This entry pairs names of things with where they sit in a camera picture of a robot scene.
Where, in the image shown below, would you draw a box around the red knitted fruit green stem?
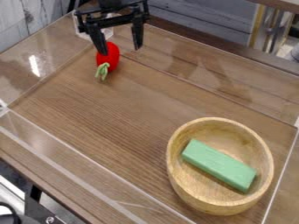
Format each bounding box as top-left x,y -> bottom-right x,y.
94,41 -> 122,82

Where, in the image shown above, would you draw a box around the metal chair frame background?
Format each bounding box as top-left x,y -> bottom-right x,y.
249,0 -> 299,54

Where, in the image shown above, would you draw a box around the black table leg bracket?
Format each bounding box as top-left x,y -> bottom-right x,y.
0,183 -> 69,224

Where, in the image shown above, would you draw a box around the clear acrylic tray walls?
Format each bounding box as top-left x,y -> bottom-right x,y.
0,17 -> 299,224

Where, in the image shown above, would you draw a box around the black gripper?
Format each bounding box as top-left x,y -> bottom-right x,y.
75,0 -> 150,56

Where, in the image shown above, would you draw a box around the green rectangular block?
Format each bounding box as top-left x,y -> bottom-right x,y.
182,139 -> 258,193

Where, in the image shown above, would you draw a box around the clear acrylic corner bracket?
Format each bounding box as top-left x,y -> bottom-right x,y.
71,17 -> 115,43

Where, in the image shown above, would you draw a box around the round wooden bowl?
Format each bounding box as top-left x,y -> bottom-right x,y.
166,117 -> 276,216

